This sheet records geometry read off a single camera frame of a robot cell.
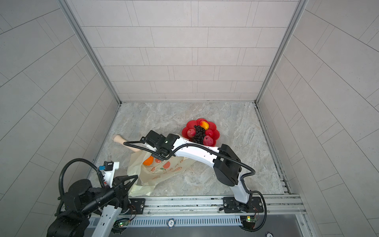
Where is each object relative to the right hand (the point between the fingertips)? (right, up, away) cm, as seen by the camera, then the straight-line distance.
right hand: (159, 150), depth 80 cm
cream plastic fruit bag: (-6, -12, +2) cm, 13 cm away
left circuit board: (-13, -28, -16) cm, 35 cm away
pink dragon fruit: (+27, +4, +6) cm, 28 cm away
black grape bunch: (+23, +8, +15) cm, 29 cm away
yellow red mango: (+26, +13, +16) cm, 33 cm away
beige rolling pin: (-28, +4, +12) cm, 31 cm away
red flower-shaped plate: (+30, +9, +14) cm, 34 cm away
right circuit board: (+45, -30, -12) cm, 56 cm away
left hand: (-3, -6, -20) cm, 21 cm away
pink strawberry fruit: (+17, +8, +13) cm, 23 cm away
